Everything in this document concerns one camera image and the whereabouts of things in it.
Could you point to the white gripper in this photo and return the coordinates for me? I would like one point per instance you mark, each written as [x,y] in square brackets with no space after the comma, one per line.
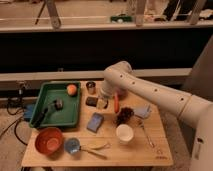
[103,101]

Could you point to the dark eraser block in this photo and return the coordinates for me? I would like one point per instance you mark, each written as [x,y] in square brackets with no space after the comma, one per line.
[92,101]

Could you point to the red bowl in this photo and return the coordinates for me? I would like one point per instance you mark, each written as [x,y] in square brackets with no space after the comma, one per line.
[49,140]

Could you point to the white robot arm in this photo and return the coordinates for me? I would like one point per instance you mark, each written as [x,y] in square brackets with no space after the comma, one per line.
[194,111]

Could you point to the blue small bowl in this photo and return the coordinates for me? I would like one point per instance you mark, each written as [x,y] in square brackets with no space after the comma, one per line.
[72,145]

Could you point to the orange carrot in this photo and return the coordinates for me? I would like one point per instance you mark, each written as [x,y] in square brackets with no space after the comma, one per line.
[116,103]

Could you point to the blue sponge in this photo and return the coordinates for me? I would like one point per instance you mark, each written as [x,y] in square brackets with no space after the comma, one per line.
[95,122]

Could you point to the dark pinecone bunch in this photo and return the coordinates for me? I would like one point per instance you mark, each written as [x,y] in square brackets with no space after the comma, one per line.
[124,115]

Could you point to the orange peach fruit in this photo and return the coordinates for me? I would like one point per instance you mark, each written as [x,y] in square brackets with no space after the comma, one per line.
[71,89]

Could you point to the white cup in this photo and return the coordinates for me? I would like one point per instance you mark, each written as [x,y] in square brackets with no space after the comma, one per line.
[124,133]

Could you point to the blue grey cloth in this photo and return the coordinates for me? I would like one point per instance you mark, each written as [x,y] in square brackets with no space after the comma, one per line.
[142,112]

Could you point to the green plastic tray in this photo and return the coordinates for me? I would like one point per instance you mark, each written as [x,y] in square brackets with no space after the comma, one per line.
[68,116]

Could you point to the wooden spoon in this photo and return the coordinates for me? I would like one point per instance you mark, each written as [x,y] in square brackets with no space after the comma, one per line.
[96,146]

